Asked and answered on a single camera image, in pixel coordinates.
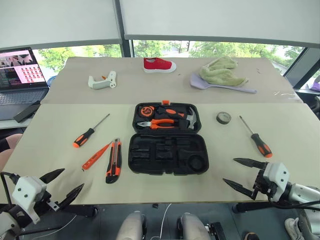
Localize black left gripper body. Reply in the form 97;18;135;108
33;190;63;213

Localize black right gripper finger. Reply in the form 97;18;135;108
222;177;258;201
233;157;268;171

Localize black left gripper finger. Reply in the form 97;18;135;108
39;168;66;184
57;183;85;210

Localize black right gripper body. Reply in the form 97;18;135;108
251;169;276;200

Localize black orange screwdriver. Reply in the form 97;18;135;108
73;113;111;149
239;115;273;159

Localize orange voltage tester pen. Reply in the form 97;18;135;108
81;140;114;172

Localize grey tape roll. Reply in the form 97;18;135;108
216;111;232;125

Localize orange black utility knife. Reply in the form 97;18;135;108
105;137;123;185

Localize black tool case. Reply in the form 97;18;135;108
127;99;210;176

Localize black table foot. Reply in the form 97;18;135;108
232;201;272;214
59;206;99;218

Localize black floor device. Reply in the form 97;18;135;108
204;221;227;240

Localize seated person's leg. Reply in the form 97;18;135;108
0;133;23;171

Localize grey white sneaker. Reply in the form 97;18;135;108
284;217;305;240

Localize grey rounded leg shell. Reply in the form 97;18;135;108
116;211;147;240
177;212;211;240

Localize white side desk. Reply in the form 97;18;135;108
0;117;33;131

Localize black flat phone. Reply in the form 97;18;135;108
13;103;41;123

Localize claw hammer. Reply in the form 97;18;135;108
157;106;199;130

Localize open laptop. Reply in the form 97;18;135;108
0;47;50;121

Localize dark side desk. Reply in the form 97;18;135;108
294;88;320;118

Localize green towel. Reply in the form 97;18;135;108
199;56;249;87

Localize purple spatula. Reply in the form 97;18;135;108
189;72;258;95

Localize purple object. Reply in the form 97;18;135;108
311;74;320;92

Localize orange black tape measure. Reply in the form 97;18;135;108
139;106;155;118

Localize red canvas shoe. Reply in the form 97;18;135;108
143;57;177;74

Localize grey window pillar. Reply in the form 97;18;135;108
113;0;136;59

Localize white roller blind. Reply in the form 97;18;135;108
119;0;320;48
0;0;123;50

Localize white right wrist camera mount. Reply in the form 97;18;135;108
262;162;292;203

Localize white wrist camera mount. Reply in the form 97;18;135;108
11;176;48;225
262;162;292;203

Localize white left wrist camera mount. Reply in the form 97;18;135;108
11;176;48;225

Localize thin white floor cable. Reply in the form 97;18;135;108
37;213;78;238

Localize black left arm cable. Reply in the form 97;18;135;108
0;171;21;208

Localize orange handled pliers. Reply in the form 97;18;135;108
136;118;176;130

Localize white plastic bracket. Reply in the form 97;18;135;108
87;70;117;90

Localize dark slanted window frame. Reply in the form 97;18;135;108
282;47;320;90

